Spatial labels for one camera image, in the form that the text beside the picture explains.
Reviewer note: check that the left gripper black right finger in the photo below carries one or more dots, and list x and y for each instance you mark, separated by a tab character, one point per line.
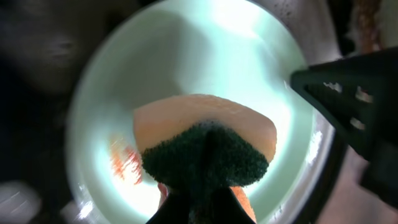
227	205

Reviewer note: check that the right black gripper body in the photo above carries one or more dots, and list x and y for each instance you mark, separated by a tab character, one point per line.
380	176

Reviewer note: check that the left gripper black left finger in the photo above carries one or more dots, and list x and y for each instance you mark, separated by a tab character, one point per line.
176	209

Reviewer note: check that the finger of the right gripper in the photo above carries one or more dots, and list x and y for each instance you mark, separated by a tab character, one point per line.
357	95

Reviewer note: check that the green sponge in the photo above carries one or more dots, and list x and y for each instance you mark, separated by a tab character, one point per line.
197	144

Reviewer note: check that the light blue plate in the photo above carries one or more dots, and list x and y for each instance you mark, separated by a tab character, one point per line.
231	49

